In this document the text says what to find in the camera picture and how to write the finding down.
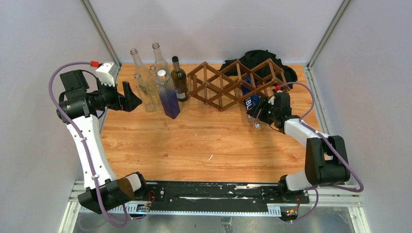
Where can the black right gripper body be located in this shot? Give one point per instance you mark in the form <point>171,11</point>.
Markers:
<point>268,112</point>

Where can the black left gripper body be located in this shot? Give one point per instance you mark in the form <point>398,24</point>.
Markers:
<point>107,96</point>

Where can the clear bottle black label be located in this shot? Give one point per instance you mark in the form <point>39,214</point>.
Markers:
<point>139,66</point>

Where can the blue label clear bottle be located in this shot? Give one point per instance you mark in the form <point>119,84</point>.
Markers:
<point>167,94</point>

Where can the clear glass bottle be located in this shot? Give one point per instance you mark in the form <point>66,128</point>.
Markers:
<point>160,61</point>

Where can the dark green wine bottle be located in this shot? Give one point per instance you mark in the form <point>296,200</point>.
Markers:
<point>180,80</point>

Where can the slim clear bottle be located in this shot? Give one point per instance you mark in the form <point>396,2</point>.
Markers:
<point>154,77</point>

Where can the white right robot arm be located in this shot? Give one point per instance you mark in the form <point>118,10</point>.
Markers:
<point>325,156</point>

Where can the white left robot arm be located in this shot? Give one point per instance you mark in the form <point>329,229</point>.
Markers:
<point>103,190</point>

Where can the brown wooden wine rack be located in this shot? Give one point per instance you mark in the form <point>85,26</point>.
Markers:
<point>233,84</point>

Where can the black cloth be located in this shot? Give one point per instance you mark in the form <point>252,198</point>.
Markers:
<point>253,58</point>

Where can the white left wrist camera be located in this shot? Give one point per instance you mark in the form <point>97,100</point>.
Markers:
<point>107,74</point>

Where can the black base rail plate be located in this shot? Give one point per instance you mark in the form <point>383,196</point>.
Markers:
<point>219,197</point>

